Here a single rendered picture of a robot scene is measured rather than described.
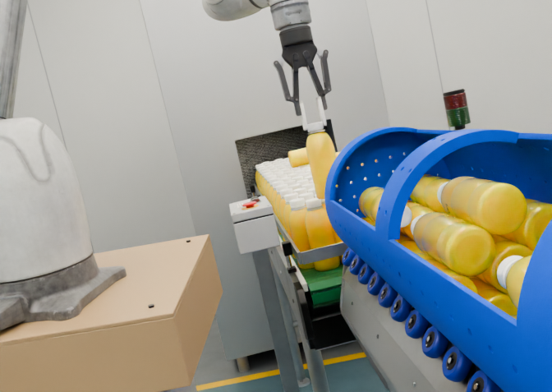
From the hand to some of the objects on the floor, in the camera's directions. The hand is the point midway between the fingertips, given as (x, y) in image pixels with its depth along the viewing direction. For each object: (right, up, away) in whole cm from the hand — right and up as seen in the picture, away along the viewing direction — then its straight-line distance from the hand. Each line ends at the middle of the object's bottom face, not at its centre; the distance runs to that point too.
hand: (312, 113), depth 142 cm
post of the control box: (+8, -128, +23) cm, 131 cm away
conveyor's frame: (+30, -115, +90) cm, 149 cm away
